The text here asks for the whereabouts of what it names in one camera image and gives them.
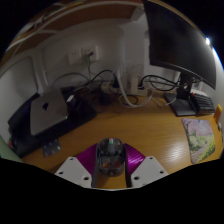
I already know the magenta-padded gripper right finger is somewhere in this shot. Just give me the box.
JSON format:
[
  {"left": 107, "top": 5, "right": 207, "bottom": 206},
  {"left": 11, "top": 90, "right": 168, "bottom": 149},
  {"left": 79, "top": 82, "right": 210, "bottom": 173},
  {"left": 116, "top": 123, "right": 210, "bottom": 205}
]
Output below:
[{"left": 123, "top": 142, "right": 170, "bottom": 189}]

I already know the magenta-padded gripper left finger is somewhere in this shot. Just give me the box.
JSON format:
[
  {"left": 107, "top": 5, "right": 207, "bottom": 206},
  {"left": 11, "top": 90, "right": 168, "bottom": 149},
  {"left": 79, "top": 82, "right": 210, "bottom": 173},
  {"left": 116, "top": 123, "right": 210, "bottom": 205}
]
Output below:
[{"left": 54, "top": 142, "right": 101, "bottom": 189}]

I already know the transparent computer mouse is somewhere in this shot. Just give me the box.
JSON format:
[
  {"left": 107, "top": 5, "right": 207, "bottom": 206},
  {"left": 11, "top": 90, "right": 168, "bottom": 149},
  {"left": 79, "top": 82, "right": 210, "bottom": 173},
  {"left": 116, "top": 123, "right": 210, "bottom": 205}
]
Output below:
[{"left": 96, "top": 137, "right": 126, "bottom": 177}]

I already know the cherry blossom print mouse pad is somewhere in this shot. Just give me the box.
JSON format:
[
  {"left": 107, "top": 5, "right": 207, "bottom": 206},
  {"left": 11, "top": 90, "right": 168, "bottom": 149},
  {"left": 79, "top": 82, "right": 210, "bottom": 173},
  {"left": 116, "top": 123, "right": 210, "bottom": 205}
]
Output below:
[{"left": 181, "top": 117, "right": 217, "bottom": 165}]

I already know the small metal hinge plate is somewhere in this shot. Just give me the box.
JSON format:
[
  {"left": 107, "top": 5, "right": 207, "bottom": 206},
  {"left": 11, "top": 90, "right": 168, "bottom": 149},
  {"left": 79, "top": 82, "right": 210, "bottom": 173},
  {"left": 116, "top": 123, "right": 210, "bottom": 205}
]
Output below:
[{"left": 42, "top": 138, "right": 62, "bottom": 158}]

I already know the silver laptop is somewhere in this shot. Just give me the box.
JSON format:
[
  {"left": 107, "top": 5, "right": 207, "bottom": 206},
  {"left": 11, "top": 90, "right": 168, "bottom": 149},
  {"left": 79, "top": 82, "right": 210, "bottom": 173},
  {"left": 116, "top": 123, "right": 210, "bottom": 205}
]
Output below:
[{"left": 29, "top": 87, "right": 70, "bottom": 137}]

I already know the black laptop bag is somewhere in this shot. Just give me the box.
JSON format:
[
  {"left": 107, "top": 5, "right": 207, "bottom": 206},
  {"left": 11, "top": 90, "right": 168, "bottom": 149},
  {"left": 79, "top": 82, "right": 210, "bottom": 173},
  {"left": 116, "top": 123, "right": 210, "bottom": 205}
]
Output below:
[{"left": 7, "top": 85, "right": 98, "bottom": 159}]

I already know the white power strip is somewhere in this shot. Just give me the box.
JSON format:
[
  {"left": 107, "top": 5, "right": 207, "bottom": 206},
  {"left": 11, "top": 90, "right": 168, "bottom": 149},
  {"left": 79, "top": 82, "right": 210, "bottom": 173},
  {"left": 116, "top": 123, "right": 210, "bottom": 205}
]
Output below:
[{"left": 101, "top": 74, "right": 149, "bottom": 98}]

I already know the black keyboard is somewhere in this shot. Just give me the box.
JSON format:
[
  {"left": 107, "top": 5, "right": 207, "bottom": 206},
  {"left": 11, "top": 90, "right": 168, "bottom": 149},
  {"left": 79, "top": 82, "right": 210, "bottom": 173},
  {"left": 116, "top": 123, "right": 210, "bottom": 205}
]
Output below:
[{"left": 190, "top": 92, "right": 216, "bottom": 116}]

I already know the black curved monitor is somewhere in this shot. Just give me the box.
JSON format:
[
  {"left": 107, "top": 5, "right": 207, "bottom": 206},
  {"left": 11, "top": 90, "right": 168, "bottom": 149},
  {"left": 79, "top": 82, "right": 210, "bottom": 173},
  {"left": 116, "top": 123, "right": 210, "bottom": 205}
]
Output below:
[{"left": 143, "top": 0, "right": 218, "bottom": 117}]

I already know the black monitor cable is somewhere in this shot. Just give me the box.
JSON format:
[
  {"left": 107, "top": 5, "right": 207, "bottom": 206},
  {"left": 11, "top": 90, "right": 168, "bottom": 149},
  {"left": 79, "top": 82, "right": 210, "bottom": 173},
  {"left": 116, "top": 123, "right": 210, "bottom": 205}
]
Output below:
[{"left": 139, "top": 74, "right": 183, "bottom": 92}]

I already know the white wall socket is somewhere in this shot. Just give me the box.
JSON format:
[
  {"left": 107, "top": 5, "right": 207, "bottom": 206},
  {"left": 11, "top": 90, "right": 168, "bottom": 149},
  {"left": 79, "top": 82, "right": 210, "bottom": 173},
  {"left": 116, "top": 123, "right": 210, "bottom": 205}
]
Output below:
[
  {"left": 81, "top": 45, "right": 100, "bottom": 63},
  {"left": 67, "top": 49, "right": 83, "bottom": 65}
]

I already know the wooden wall shelf unit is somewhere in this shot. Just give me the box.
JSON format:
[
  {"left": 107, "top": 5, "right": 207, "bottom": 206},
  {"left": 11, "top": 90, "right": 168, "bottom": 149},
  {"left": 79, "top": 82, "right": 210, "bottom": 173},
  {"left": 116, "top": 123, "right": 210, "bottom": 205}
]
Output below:
[{"left": 0, "top": 0, "right": 148, "bottom": 64}]

